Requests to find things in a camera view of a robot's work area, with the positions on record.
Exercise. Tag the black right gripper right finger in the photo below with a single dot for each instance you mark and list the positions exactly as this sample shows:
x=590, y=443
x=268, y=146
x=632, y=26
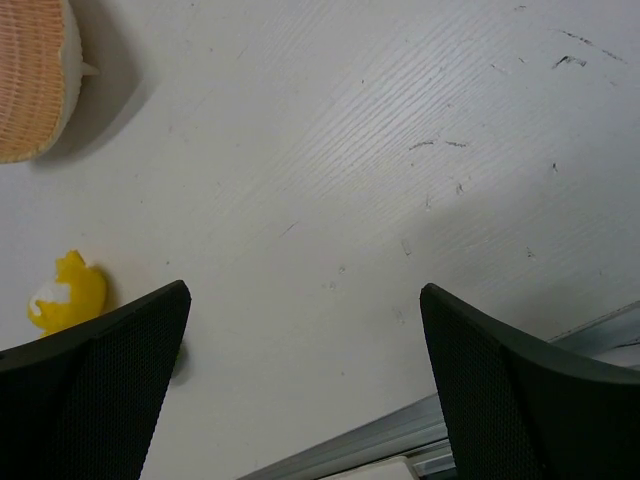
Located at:
x=517, y=407

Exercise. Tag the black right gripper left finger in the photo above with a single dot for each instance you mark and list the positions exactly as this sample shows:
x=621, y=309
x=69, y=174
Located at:
x=84, y=403

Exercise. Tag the yellow fake fruit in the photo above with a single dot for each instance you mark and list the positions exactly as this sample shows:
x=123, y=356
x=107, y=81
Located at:
x=76, y=294

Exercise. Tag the woven orange fruit bowl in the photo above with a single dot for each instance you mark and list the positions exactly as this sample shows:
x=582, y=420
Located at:
x=42, y=68

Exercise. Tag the aluminium table edge rail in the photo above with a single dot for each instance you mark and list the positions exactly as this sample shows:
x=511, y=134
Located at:
x=418, y=432

